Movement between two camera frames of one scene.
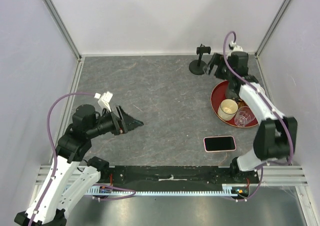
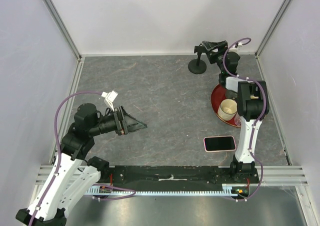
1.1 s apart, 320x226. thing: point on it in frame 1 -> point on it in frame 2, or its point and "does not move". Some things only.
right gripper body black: (226, 72) -> (218, 57)
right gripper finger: (213, 62) -> (209, 45)
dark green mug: (232, 90) does not move
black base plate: (174, 177) does not move
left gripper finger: (127, 118) does not move
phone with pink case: (217, 144) does not move
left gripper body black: (119, 124) does not move
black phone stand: (196, 67) does not move
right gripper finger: (218, 71) -> (207, 54)
